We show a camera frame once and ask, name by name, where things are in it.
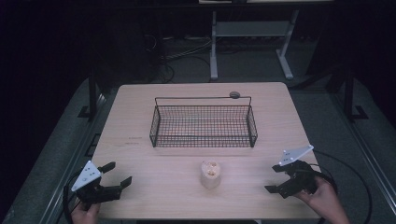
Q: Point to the black metal stand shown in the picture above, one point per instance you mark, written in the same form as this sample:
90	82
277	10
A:
350	96
92	96

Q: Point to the person's right hand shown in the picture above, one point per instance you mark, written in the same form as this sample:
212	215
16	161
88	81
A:
325	202

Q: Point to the small grey round object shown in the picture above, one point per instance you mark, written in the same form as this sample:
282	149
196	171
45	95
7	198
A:
234	95

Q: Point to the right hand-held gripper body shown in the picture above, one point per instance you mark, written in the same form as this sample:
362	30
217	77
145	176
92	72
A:
300	179

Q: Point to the aluminium frame rail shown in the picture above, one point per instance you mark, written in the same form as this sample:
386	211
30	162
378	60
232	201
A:
367	152
71	161

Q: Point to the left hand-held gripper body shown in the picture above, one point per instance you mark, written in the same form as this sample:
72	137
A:
86	176

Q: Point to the person's left hand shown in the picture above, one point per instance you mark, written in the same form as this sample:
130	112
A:
84	215

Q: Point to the white metal desk frame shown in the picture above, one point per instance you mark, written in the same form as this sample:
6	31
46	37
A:
252	29

